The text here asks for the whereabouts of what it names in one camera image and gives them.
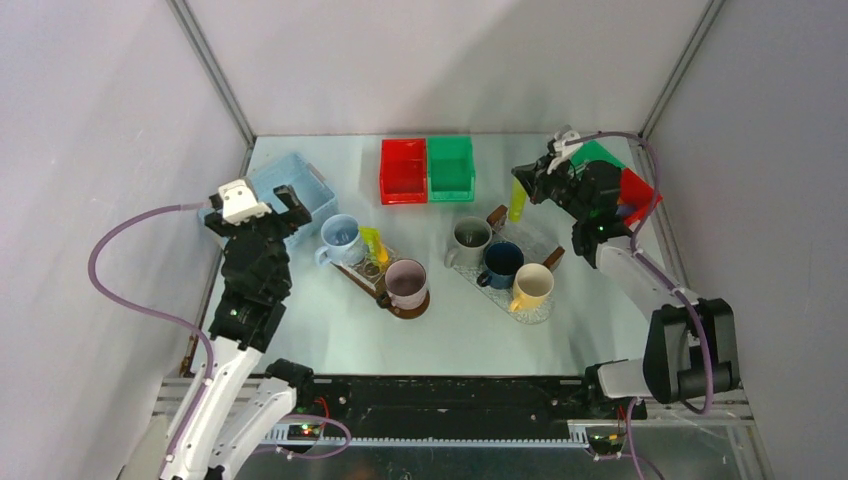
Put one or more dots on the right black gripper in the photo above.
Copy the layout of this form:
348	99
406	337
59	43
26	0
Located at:
535	178

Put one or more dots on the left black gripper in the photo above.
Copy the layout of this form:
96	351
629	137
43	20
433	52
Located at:
288	220

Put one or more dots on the light blue mug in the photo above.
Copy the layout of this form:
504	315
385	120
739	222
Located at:
342	242

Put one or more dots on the brown ended acrylic rack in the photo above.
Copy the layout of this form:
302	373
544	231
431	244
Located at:
536	246

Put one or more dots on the grey mug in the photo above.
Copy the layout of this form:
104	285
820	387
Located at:
470	237

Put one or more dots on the dark blue mug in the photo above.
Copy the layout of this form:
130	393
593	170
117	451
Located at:
501	262

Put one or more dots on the clear acrylic holder rack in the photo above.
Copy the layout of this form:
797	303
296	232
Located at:
359	252

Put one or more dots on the cream yellow mug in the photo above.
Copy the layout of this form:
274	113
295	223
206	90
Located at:
533	283

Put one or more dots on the mauve pink mug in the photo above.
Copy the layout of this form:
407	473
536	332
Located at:
406	285

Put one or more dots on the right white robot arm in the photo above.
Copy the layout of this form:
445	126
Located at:
691	348

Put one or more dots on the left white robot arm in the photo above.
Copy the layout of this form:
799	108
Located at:
257	280

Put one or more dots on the green toothbrush bin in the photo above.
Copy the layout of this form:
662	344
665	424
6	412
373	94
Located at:
594	151

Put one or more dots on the red toothpaste bin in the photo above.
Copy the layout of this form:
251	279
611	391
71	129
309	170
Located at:
637	192

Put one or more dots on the clear glass oval tray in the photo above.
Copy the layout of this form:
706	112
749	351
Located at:
503	298

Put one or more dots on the brown wooden oval tray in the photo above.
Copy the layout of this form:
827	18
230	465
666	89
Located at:
370	279

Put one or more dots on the light blue plastic basket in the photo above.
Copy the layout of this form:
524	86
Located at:
311	189

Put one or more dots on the green plastic bin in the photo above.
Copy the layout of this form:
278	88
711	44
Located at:
450	169

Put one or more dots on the red plastic bin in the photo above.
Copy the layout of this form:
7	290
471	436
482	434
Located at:
403	171

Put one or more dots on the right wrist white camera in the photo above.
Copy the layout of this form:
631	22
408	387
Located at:
565	144

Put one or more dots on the wrist white camera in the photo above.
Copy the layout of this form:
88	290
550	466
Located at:
237	202
565	144

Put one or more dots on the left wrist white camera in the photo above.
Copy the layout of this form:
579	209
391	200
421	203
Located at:
237	202

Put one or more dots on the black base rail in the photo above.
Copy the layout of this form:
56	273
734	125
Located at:
463	408

